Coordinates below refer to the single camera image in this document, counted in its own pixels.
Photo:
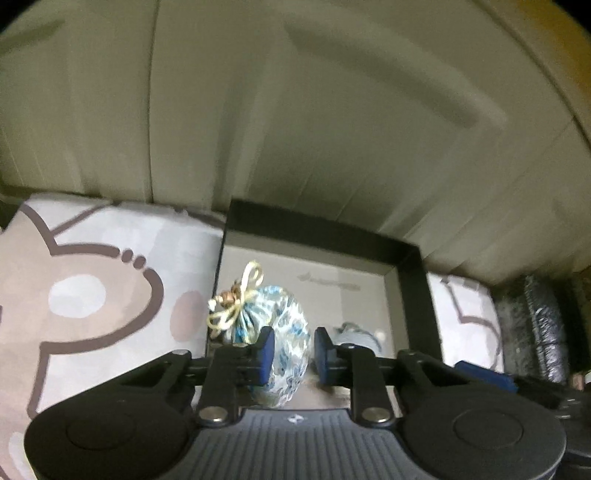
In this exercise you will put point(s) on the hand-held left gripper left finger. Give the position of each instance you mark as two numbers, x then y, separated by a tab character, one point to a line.
267	357

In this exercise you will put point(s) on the dark textured cloth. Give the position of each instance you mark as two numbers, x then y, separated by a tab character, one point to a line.
535	323

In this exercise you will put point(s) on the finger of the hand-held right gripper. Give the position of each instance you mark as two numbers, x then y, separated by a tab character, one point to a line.
487	376

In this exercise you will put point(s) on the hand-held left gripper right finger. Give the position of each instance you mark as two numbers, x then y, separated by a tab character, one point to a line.
322	357

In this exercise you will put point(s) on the grey crochet toy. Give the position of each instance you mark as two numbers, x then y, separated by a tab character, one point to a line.
358	333

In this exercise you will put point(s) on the beige padded headboard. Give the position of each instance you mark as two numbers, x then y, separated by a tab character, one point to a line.
295	115

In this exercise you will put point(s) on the printed blanket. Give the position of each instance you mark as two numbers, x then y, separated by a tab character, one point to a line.
106	286

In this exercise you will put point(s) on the black cardboard box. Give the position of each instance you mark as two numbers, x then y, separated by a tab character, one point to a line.
411	277

